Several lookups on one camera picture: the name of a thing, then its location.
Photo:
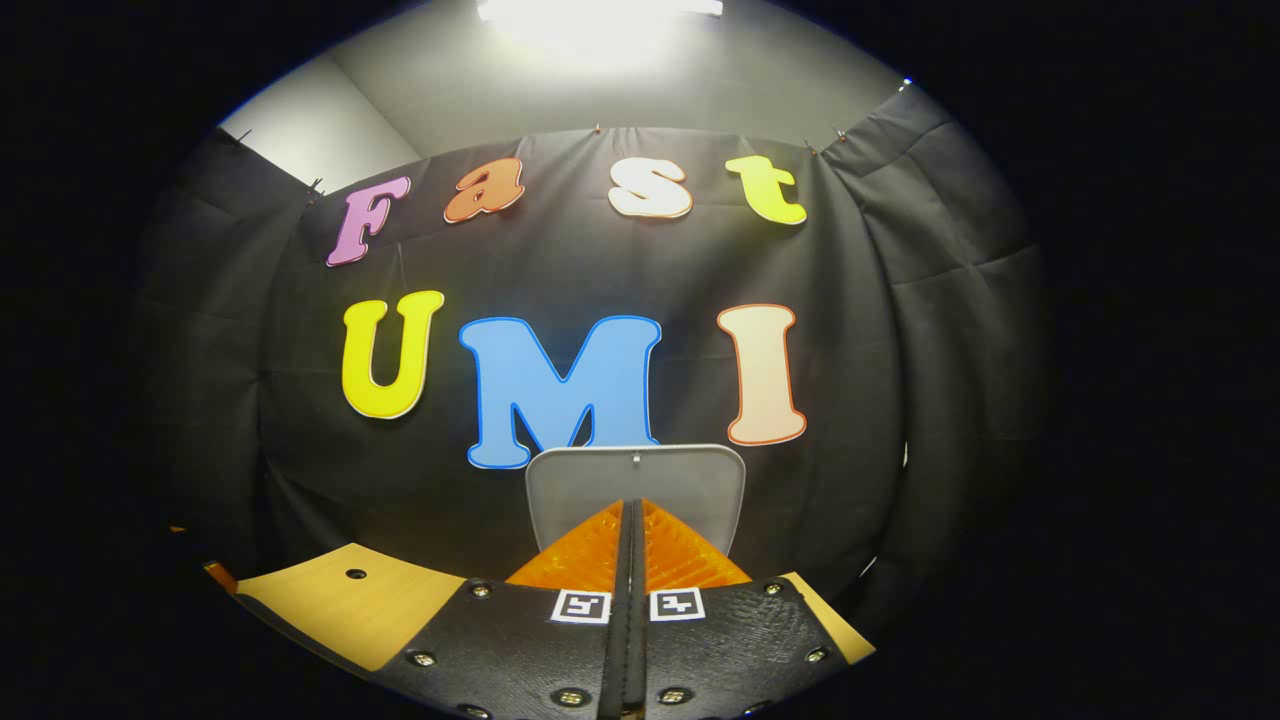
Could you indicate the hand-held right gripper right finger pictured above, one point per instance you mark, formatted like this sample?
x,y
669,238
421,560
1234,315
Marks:
x,y
640,665

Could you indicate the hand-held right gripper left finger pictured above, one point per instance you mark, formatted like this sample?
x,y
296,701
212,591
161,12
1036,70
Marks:
x,y
613,665

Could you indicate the white desktop garbage bin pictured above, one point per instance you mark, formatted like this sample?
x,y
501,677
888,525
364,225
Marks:
x,y
690,490

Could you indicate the black backdrop cloth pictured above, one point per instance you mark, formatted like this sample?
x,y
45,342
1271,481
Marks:
x,y
900,380

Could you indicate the ceiling light panel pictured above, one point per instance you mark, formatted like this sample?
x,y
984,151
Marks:
x,y
600,15

